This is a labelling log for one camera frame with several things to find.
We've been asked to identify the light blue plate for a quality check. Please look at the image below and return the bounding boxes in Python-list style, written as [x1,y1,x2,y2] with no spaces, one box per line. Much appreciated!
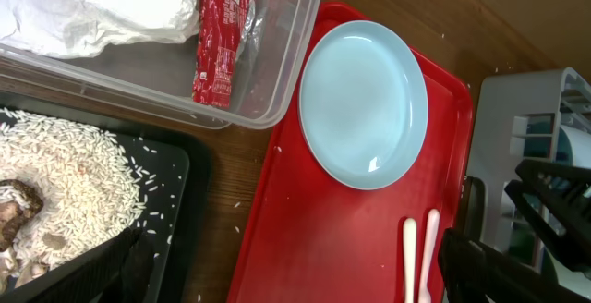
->
[298,20,428,190]

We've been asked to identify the light blue bowl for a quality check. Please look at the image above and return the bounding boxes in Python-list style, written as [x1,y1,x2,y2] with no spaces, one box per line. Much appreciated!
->
[523,125,590,169]

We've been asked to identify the white napkin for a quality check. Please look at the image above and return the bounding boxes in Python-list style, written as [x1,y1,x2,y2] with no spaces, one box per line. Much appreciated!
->
[1,0,199,59]

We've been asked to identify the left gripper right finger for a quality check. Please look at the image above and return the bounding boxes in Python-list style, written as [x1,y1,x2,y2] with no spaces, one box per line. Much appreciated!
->
[438,228,590,303]

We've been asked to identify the rice and food scraps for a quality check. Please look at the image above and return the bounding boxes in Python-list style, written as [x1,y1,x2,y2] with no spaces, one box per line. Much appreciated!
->
[1,107,173,291]

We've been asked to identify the red serving tray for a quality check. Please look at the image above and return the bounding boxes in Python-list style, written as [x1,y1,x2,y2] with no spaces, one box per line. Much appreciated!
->
[225,0,475,303]

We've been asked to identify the black plastic tray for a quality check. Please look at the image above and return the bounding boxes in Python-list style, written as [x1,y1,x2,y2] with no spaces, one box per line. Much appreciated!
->
[1,91,212,302]

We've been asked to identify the grey dishwasher rack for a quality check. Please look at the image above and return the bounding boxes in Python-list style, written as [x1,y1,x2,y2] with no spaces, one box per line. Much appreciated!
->
[467,67,590,297]

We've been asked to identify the red snack wrapper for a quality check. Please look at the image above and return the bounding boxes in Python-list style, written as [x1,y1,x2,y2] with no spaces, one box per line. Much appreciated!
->
[192,0,256,109]

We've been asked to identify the clear plastic bin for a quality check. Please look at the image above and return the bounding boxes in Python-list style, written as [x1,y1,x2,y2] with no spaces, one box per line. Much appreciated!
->
[1,0,320,129]

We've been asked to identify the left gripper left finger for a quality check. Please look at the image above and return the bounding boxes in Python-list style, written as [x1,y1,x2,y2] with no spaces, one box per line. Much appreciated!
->
[0,226,156,303]

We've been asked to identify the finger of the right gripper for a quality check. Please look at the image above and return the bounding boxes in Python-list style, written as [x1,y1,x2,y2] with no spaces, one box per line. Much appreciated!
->
[504,179,590,271]
[515,159,590,211]

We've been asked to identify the cream plastic spoon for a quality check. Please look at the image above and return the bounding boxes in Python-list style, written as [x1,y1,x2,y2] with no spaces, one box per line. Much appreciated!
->
[403,218,417,303]

